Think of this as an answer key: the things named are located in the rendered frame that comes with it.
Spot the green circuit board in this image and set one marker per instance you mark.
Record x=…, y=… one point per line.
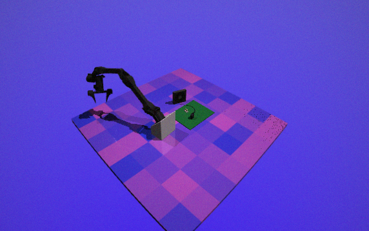
x=182, y=115

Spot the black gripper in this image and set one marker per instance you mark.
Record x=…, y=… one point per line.
x=100, y=89

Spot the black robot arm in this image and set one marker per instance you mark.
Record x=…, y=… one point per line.
x=129, y=81

